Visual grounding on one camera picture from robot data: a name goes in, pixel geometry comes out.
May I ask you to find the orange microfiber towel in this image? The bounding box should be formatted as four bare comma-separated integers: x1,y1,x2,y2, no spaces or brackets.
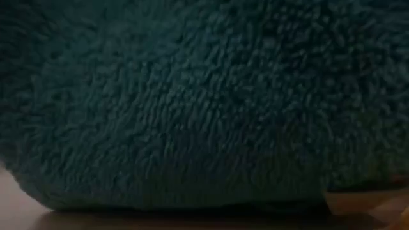
394,206,409,230

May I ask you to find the blue microfiber towel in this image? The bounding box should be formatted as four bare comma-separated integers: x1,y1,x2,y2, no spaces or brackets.
0,0,409,213

